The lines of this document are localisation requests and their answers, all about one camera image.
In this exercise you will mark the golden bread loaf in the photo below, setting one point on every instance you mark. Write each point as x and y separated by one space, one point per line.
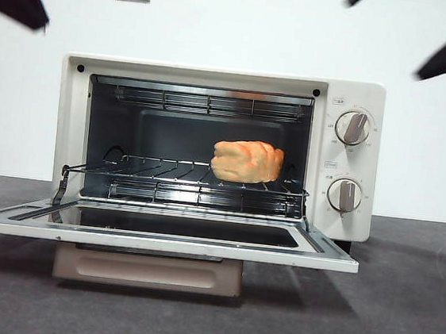
247 161

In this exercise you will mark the cream Toshiba toaster oven body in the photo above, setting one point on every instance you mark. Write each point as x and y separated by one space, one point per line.
370 98

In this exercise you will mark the cream oven knob brown grip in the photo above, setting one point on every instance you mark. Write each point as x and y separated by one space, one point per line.
345 195
354 128

